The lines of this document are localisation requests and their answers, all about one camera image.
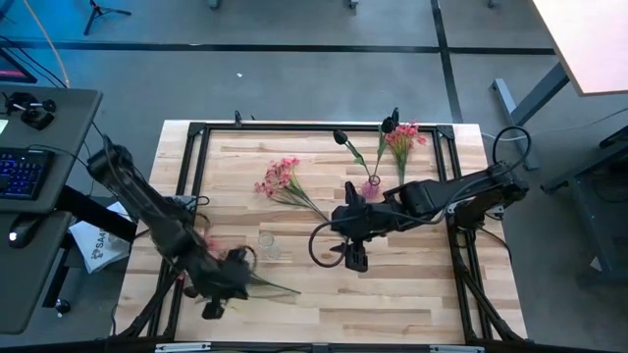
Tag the white printed paper bag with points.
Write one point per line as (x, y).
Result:
(98, 245)

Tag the black computer mouse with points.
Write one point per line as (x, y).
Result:
(22, 233)

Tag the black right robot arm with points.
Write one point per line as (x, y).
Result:
(441, 193)

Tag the small pink glass vase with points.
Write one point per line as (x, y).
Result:
(369, 192)

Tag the grey side desk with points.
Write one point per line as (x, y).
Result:
(29, 274)

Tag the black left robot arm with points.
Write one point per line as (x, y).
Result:
(147, 206)

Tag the black tripod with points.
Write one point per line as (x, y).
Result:
(96, 7)

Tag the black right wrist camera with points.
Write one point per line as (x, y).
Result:
(356, 257)

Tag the black camera clamp gadget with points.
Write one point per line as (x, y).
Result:
(36, 117)

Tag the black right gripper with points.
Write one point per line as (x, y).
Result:
(360, 220)

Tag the tall clear glass vase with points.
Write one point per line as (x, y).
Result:
(267, 240)

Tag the grey table leg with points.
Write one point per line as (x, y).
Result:
(539, 95)

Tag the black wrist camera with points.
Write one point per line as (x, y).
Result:
(356, 257)
(213, 310)

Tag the black aluminium table frame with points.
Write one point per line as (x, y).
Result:
(294, 128)

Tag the dark grey desk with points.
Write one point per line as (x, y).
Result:
(603, 220)

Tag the silver metal bracket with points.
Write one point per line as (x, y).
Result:
(181, 347)
(456, 349)

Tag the black round knob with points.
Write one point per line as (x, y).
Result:
(62, 306)

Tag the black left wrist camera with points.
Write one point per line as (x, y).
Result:
(213, 310)

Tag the dark desk monitor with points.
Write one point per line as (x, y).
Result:
(12, 68)

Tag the black frame clamp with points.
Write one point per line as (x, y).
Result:
(395, 114)
(238, 118)

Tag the black artificial tulip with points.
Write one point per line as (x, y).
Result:
(340, 136)
(387, 125)

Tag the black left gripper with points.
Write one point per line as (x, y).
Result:
(221, 282)

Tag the backlit black keyboard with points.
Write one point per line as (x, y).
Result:
(24, 171)

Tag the light wooden table top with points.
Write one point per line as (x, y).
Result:
(589, 39)

